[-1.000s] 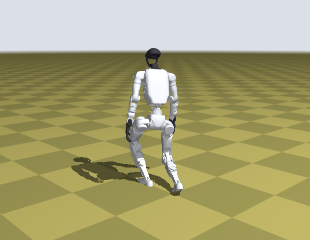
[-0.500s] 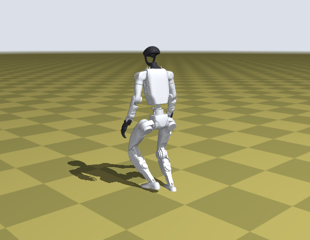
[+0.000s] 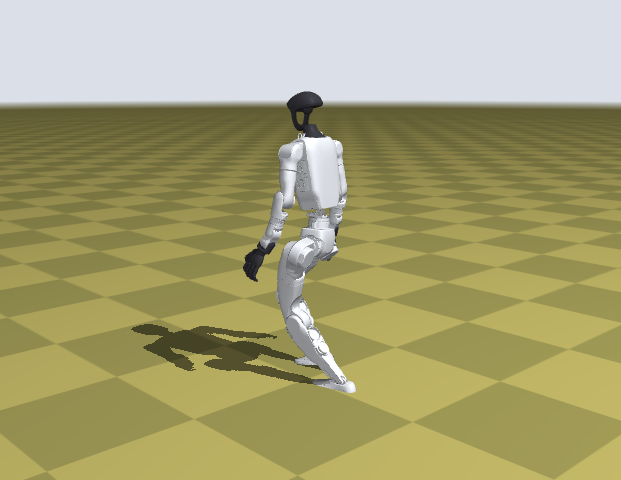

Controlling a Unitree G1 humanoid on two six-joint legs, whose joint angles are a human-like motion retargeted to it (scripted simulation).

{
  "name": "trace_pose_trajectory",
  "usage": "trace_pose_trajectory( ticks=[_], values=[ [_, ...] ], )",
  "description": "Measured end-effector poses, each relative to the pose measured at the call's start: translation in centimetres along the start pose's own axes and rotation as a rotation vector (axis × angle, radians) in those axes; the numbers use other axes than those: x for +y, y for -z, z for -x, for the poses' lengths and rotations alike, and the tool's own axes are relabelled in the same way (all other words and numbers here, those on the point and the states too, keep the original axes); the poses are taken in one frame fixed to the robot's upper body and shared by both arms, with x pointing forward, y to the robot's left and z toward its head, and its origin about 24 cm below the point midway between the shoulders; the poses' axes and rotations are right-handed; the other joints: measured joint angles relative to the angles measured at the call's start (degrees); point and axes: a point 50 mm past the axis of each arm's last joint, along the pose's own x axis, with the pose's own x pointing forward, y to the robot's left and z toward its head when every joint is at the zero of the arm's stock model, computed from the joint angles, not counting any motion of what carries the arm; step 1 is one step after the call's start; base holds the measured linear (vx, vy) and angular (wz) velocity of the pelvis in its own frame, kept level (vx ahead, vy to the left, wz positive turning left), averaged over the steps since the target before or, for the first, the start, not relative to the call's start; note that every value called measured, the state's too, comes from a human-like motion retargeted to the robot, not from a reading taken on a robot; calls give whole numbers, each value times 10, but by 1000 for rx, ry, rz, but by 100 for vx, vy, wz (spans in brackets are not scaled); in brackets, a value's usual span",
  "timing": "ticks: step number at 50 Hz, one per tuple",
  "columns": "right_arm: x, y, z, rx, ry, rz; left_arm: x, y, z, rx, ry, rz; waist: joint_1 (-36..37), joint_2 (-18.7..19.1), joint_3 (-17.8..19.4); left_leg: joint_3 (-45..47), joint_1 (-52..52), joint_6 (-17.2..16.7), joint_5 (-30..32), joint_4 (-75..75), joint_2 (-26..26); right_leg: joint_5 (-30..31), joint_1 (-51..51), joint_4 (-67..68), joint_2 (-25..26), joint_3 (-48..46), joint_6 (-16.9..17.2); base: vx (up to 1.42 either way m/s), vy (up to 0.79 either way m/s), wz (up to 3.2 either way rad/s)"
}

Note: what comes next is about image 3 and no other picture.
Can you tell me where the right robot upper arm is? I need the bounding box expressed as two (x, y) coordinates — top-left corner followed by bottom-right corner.
(333, 140), (347, 198)

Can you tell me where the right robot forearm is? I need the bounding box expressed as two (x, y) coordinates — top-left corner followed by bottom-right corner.
(327, 193), (347, 230)

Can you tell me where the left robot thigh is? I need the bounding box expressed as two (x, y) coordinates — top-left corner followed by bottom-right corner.
(277, 237), (316, 330)

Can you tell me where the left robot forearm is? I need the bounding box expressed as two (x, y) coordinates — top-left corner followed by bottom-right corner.
(260, 192), (288, 249)

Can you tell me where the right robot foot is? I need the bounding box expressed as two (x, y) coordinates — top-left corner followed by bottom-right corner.
(295, 353), (335, 365)

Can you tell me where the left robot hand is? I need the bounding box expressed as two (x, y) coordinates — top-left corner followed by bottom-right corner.
(243, 242), (275, 282)

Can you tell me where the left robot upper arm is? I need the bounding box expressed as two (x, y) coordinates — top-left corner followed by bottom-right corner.
(277, 142), (303, 209)

